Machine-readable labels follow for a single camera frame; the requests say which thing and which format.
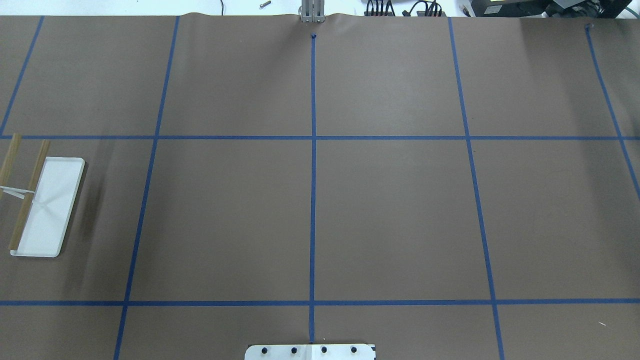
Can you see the lower black orange connector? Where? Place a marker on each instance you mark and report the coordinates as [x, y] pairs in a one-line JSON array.
[[425, 9]]

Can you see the aluminium frame post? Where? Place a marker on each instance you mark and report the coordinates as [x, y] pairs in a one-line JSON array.
[[312, 11]]

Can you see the white pedestal column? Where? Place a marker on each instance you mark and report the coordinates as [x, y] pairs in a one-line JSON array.
[[335, 351]]

